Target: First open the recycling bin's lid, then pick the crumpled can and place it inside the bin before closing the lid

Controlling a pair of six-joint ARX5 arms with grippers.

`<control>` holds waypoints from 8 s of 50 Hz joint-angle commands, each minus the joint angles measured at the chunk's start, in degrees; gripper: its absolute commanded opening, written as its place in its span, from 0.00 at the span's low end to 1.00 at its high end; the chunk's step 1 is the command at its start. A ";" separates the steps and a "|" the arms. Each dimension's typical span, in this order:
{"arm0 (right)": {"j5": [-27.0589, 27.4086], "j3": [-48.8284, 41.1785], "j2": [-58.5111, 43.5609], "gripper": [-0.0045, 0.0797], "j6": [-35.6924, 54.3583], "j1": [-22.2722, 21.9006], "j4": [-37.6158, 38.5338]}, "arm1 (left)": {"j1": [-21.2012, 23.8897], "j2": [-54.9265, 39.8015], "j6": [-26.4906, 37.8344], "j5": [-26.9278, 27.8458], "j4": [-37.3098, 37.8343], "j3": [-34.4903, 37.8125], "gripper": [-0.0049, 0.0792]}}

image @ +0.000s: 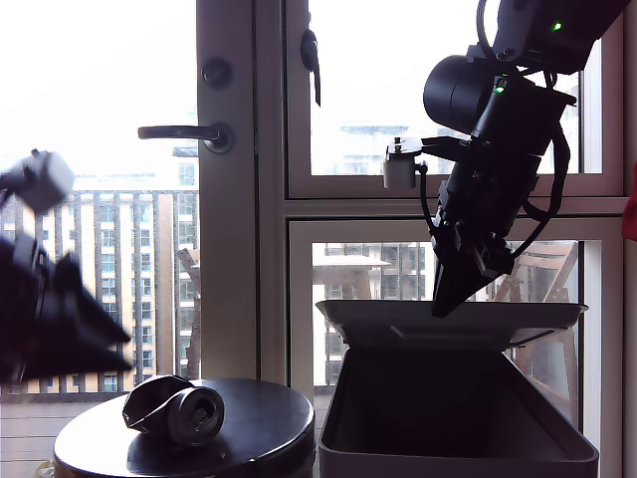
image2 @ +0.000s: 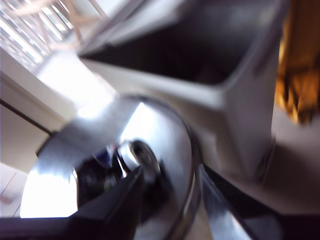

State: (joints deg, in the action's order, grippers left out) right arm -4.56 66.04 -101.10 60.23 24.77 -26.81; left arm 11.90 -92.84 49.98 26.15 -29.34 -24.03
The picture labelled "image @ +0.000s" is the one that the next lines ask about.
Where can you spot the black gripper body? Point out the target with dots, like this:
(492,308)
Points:
(488,194)

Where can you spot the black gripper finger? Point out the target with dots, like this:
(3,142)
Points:
(473,281)
(84,356)
(445,289)
(84,299)

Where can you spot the grey recycling bin lid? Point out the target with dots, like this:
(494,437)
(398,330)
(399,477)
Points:
(398,316)

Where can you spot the dark drink can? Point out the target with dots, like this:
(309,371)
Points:
(194,413)

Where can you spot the grey recycling bin body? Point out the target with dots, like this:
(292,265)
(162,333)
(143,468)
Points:
(448,465)

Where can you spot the dark balcony railing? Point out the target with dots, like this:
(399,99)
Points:
(89,249)

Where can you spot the wooden folding chair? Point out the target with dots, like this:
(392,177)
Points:
(547,259)

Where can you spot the wooden balcony table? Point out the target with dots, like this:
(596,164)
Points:
(348,262)

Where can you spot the clear plastic bag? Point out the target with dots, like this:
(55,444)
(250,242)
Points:
(46,469)

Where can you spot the round black stool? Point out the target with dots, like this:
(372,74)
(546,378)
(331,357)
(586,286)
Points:
(269,420)

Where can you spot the round dark door lock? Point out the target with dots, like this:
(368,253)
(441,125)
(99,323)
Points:
(216,72)

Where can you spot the white door frame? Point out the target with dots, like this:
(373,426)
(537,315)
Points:
(226,249)

